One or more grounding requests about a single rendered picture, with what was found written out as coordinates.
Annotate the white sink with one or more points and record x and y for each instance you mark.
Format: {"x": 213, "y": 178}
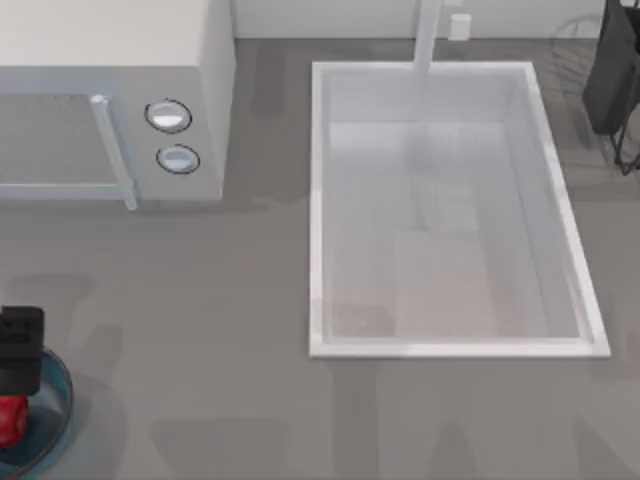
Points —
{"x": 450, "y": 280}

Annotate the small round microwave knob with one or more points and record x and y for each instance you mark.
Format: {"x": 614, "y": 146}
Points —
{"x": 178, "y": 159}

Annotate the pale microwave oven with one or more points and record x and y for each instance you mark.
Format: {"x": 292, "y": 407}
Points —
{"x": 210, "y": 100}

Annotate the large round microwave knob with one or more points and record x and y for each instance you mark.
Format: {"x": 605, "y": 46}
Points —
{"x": 168, "y": 116}

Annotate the tall white tap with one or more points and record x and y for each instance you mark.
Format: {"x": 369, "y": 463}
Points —
{"x": 426, "y": 35}

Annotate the grey microwave door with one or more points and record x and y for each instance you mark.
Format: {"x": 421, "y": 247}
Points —
{"x": 45, "y": 140}

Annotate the blue bowl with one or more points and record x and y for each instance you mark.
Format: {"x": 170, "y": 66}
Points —
{"x": 55, "y": 395}

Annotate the red round fruit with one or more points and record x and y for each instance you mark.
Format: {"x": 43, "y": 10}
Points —
{"x": 11, "y": 422}

